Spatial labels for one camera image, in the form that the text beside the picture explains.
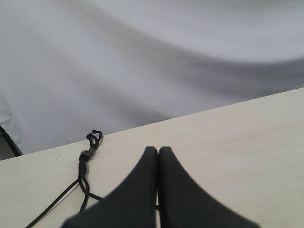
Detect black rope strand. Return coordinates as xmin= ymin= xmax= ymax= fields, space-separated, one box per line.
xmin=78 ymin=129 xmax=104 ymax=213
xmin=78 ymin=129 xmax=160 ymax=211
xmin=25 ymin=129 xmax=104 ymax=228

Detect grey backdrop cloth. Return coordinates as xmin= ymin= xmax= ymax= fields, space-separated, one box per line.
xmin=0 ymin=0 xmax=304 ymax=154

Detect black backdrop stand pole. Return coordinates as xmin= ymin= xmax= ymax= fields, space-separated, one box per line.
xmin=0 ymin=127 xmax=23 ymax=157

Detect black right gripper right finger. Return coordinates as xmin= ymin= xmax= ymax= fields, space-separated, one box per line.
xmin=158 ymin=146 xmax=259 ymax=228

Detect clear adhesive tape piece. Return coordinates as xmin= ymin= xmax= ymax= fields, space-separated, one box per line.
xmin=79 ymin=147 xmax=98 ymax=160

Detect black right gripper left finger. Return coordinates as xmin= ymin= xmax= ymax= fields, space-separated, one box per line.
xmin=62 ymin=146 xmax=158 ymax=228

